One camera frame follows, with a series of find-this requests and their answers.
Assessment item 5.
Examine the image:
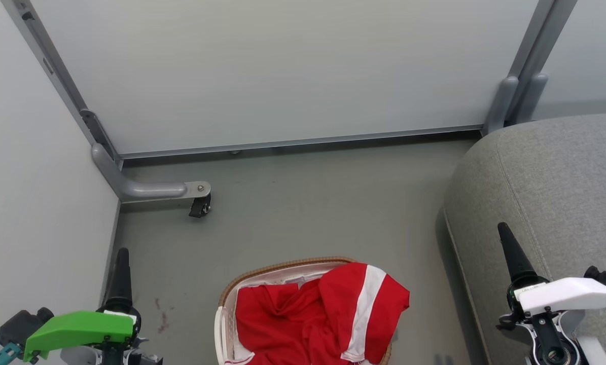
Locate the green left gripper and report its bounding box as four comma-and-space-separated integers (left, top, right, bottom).
23, 247, 162, 365

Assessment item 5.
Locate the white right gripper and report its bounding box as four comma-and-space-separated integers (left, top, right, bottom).
497, 222, 606, 365

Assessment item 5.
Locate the red and white garment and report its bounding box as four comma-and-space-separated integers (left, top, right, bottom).
234, 262, 411, 365

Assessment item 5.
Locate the grey fabric sofa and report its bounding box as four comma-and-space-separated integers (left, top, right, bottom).
443, 113, 606, 365

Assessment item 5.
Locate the black caster wheel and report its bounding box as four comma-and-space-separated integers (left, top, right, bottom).
189, 194, 212, 218

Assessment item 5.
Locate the teal connector piece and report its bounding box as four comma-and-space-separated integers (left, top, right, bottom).
0, 342, 24, 365

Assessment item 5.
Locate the grey partition bottom rail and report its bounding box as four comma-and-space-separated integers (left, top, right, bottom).
117, 124, 484, 159

